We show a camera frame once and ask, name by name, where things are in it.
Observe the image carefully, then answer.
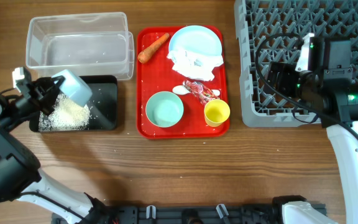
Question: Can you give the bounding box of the yellow plastic cup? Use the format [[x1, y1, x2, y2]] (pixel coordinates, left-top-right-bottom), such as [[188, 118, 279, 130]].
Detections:
[[204, 99, 231, 127]]

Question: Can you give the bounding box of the clear plastic bin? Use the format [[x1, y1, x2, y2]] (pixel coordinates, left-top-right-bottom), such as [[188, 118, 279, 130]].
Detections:
[[25, 12, 135, 80]]

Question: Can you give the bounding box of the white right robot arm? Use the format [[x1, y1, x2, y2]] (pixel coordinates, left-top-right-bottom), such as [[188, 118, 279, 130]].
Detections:
[[255, 33, 358, 223]]

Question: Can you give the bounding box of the orange carrot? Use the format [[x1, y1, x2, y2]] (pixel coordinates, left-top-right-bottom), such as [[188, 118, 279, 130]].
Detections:
[[137, 33, 170, 63]]

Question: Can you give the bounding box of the white plastic spoon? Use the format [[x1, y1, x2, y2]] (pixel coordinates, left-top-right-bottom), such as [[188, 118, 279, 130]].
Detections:
[[172, 85, 221, 96]]

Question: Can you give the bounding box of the light blue plate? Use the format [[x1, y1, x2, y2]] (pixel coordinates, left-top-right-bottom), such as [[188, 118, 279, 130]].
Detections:
[[167, 26, 223, 59]]

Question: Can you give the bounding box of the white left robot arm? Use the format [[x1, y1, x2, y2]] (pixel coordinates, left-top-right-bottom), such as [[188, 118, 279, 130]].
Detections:
[[0, 75, 114, 223]]

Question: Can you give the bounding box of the black mounting rail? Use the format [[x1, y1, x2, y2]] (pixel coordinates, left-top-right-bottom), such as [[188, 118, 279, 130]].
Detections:
[[113, 203, 273, 224]]

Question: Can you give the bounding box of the grey dishwasher rack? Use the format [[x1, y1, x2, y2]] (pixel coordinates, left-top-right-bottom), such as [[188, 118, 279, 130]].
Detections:
[[234, 0, 358, 128]]

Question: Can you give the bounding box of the red candy wrapper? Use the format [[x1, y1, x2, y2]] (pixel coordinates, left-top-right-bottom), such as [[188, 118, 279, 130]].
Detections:
[[183, 80, 219, 105]]

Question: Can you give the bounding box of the white napkin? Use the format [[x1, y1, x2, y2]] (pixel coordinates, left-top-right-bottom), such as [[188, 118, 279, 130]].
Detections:
[[167, 49, 224, 82]]

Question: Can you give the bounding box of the pale green bowl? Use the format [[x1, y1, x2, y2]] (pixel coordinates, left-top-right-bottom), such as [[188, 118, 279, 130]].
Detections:
[[145, 91, 184, 128]]

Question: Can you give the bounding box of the light blue bowl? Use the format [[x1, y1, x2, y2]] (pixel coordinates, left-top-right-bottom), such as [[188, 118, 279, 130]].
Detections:
[[52, 70, 93, 107]]

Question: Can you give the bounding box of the pile of white rice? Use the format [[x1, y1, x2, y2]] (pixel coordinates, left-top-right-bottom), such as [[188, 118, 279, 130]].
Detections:
[[39, 93, 91, 132]]

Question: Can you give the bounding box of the black plastic tray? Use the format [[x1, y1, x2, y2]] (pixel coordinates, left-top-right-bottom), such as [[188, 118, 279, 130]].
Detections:
[[29, 75, 117, 133]]

